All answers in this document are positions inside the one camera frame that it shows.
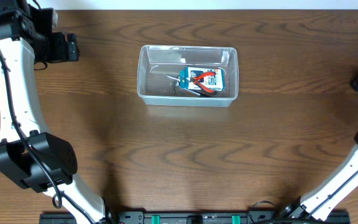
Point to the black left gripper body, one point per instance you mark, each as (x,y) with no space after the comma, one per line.
(71,47)

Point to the clear plastic container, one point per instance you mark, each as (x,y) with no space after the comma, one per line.
(157,61)

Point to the screwdriver yellow collar black handle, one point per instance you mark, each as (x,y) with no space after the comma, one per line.
(173,78)

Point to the small claw hammer black handle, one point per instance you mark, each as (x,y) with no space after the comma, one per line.
(189,91)

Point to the blue white screwdriver box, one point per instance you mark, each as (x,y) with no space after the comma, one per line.
(216,83)

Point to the red handled pliers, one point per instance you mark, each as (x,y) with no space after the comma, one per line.
(196,81)

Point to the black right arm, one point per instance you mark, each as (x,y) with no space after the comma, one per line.
(320,202)

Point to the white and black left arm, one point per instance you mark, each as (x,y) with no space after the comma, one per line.
(30,155)

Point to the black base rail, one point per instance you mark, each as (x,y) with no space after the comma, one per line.
(339,217)

